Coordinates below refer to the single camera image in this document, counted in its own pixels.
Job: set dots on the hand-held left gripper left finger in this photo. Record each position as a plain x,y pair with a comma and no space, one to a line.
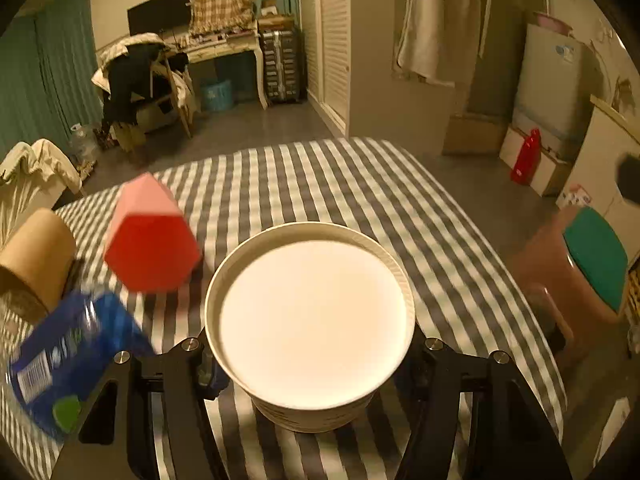
212,380

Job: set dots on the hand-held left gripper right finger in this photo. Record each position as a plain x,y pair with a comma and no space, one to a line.
417,360

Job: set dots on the white paper bowl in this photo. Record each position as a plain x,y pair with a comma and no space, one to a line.
310,327

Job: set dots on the blue plastic packet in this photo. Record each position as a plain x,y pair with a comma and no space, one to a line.
70,360

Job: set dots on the red faceted block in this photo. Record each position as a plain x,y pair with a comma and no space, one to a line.
150,235

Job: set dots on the pink plastic stool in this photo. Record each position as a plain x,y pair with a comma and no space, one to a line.
575,270

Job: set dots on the striped tablecloth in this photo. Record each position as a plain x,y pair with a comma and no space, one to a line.
325,190

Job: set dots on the brown cardboard tube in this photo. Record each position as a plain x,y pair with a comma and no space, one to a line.
35,267

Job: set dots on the red bottle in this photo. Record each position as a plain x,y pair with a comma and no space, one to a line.
525,157

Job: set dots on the cardboard box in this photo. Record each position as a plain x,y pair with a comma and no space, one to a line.
472,132

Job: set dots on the clear water jug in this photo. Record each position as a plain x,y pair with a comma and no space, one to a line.
82,142

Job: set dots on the beige cloth pile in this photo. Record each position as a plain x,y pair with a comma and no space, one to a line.
35,172

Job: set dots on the blue plastic basket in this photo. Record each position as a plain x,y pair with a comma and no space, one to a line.
216,94

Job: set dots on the wooden chair with clothes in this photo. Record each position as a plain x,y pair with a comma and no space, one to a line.
140,85

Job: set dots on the silver suitcase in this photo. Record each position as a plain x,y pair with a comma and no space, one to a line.
283,62

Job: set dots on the white desk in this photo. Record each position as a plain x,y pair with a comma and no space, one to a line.
225,47

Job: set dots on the white louvered wardrobe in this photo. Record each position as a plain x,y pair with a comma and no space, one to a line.
330,35

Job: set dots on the hanging white towel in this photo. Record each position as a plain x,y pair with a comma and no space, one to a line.
435,20

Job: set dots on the teal curtain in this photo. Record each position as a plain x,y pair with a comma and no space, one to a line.
47,65

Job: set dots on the plaid blanket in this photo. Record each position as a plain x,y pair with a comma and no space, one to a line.
220,7

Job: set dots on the black monitor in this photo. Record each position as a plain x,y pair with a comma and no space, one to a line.
160,10

